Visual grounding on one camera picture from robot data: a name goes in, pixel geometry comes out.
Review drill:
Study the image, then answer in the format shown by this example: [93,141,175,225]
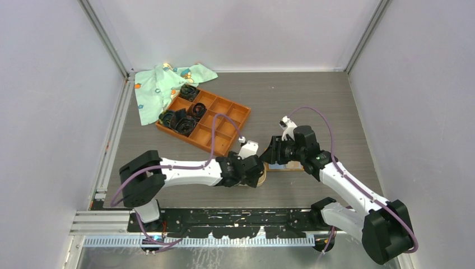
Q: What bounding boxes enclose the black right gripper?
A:
[261,135,305,165]

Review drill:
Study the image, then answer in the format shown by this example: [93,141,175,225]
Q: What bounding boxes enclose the orange leather card holder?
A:
[264,150,304,171]

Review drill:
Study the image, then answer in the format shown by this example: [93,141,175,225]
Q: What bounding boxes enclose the cream oval plastic tray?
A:
[257,171,267,187]

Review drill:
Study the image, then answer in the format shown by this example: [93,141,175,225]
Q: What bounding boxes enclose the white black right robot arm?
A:
[260,126,418,265]

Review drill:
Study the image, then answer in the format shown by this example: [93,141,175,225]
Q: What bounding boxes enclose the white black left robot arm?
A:
[110,150,265,231]

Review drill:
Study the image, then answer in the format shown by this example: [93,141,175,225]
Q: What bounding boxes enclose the orange wooden compartment tray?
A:
[155,87,251,156]

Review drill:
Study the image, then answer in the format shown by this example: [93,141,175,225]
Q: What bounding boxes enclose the black rolled belt large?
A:
[170,109,197,137]

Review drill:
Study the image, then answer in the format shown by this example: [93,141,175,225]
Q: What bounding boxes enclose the black rolled belt middle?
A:
[188,103,207,121]

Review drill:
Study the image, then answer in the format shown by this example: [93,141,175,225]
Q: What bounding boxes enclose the black rolled belt left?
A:
[158,110,175,129]

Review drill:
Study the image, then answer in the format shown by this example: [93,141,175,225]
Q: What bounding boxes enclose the black rolled belt top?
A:
[179,84,200,102]

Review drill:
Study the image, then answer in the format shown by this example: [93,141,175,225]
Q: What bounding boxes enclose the green patterned cloth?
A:
[134,63,218,126]

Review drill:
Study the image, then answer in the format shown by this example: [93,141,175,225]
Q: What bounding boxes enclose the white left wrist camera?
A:
[238,137,259,159]

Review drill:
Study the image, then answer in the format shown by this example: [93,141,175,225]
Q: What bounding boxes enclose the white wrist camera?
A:
[238,137,259,159]
[279,116,297,141]

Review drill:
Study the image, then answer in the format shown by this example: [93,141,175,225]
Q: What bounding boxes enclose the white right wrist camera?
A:
[279,116,297,141]

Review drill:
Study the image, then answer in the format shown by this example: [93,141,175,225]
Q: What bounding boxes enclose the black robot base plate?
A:
[143,208,330,239]

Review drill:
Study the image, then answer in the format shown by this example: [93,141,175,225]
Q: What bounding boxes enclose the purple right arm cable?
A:
[287,106,420,255]

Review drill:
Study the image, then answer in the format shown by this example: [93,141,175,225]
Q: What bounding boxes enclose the white slotted cable duct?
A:
[83,234,315,248]

